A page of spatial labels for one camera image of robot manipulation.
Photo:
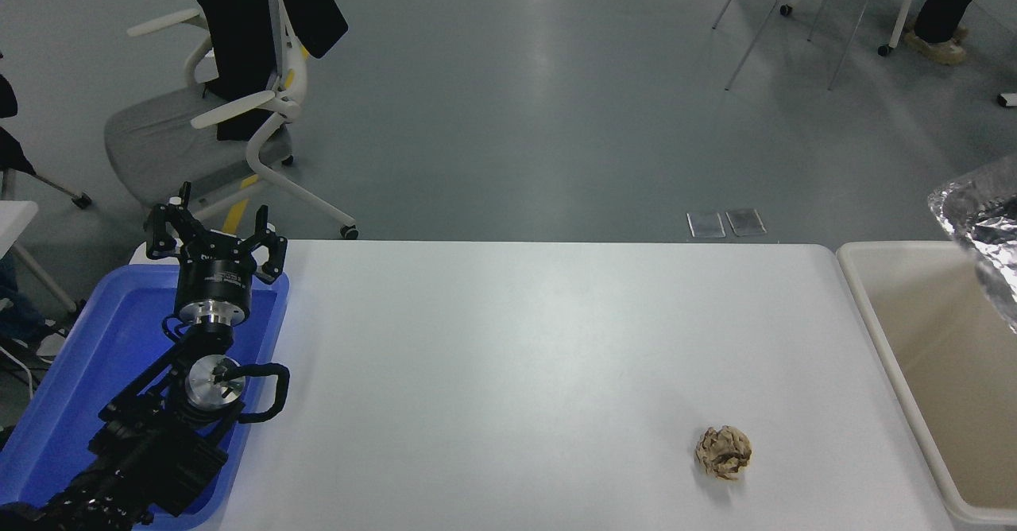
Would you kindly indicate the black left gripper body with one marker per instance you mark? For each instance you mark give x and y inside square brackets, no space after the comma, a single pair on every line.
[216,278]

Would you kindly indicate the silver foil plate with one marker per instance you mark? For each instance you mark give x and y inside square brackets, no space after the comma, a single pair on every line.
[993,245]

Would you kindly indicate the clear floor plate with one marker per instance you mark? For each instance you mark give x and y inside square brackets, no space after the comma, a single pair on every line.
[745,222]
[705,225]

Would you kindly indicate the grey white office chair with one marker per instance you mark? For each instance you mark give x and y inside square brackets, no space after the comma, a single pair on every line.
[159,137]

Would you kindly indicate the small white side table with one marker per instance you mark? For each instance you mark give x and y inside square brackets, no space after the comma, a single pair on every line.
[14,225]

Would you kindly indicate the blue plastic tray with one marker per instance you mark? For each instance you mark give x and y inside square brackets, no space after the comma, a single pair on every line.
[71,372]

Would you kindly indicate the black jacket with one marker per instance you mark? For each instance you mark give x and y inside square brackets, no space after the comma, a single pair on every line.
[234,30]

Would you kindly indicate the crumpled tan paper ball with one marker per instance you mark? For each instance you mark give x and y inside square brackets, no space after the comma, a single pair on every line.
[723,451]

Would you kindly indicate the large pale plastic bin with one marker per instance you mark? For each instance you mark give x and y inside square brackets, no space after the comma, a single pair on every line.
[937,356]

